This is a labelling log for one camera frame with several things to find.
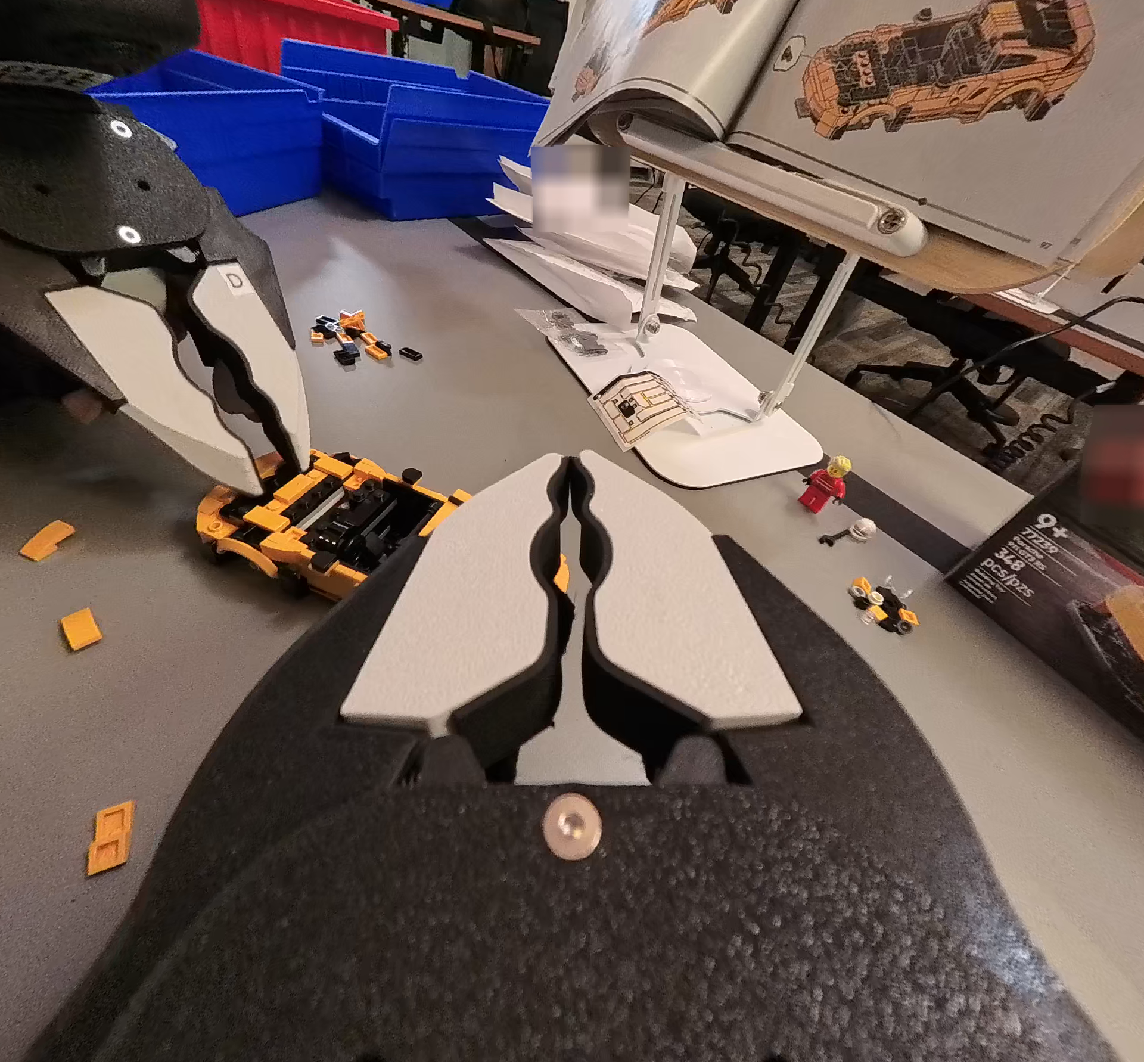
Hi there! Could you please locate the red plastic bin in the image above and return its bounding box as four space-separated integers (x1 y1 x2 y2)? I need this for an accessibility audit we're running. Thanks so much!
174 0 400 75

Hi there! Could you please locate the black lego box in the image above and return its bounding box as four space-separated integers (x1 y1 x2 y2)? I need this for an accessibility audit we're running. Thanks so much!
946 405 1144 741

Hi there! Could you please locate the red lego minifigure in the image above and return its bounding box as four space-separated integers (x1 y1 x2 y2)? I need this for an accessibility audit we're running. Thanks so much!
798 454 852 516

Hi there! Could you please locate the lego sticker sheet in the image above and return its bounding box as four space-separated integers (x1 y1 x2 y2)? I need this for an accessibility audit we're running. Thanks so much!
587 369 707 454

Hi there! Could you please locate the black coiled cable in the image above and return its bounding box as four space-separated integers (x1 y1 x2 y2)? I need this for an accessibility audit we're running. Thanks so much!
947 297 1144 470

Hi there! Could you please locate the cluster of round lego pieces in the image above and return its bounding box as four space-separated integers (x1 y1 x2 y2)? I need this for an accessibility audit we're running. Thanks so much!
849 575 920 634

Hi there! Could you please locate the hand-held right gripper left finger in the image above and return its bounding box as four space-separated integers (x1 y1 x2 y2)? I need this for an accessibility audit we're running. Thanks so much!
340 452 573 786

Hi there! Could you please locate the black office chair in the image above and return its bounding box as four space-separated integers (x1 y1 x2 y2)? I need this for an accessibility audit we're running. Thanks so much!
683 186 810 334
844 338 1020 448

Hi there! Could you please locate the pile of orange black lego pieces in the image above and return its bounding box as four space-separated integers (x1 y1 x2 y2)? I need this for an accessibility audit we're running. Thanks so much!
310 308 394 366

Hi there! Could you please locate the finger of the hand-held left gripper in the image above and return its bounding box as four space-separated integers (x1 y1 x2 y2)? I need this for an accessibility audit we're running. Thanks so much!
183 262 311 475
45 286 268 497

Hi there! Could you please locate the orange lego bracket piece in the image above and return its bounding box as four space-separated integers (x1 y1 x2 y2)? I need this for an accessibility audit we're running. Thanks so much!
86 801 135 877

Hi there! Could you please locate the orange lego car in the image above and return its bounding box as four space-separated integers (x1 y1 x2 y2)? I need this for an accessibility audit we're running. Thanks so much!
197 449 570 603

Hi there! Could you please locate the white wooden book stand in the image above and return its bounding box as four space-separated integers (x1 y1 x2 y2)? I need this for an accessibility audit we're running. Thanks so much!
545 110 1144 489

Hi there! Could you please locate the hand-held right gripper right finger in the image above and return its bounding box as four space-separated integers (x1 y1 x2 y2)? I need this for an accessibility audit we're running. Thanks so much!
568 451 804 784

